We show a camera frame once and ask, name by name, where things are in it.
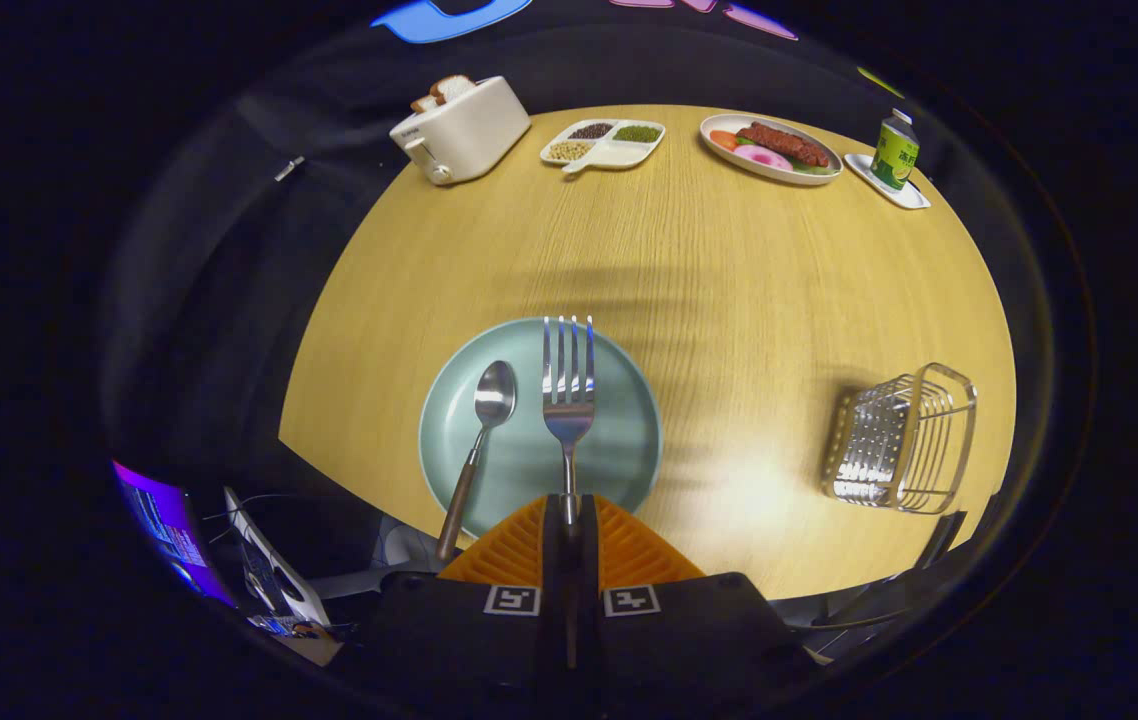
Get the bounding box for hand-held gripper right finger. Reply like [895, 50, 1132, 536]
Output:
[569, 493, 820, 701]

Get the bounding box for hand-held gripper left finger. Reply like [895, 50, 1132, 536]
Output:
[369, 493, 572, 701]

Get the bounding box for silver fork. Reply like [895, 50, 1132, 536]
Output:
[541, 315, 597, 526]

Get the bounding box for silver spoon with brown handle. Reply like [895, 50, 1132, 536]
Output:
[435, 360, 518, 561]

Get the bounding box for pale green round plate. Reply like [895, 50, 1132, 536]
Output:
[418, 317, 664, 541]

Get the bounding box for white keyboard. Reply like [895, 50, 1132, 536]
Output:
[224, 487, 330, 626]

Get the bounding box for glowing computer monitor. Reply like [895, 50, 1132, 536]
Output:
[112, 460, 235, 608]

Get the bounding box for white divided condiment dish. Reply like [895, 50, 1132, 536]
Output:
[540, 119, 667, 175]

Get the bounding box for white oval food plate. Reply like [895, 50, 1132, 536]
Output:
[699, 113, 843, 187]

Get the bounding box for white toaster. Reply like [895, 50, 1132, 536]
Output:
[389, 75, 532, 187]

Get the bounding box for brown meat pieces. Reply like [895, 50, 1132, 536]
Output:
[736, 122, 831, 168]

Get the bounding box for toast bread slices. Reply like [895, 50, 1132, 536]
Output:
[410, 74, 477, 113]

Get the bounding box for white square coaster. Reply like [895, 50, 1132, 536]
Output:
[844, 152, 931, 210]

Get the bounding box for green label drink bottle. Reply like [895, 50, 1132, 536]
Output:
[870, 108, 920, 191]

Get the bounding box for metal wire basket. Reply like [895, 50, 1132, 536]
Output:
[821, 362, 978, 515]

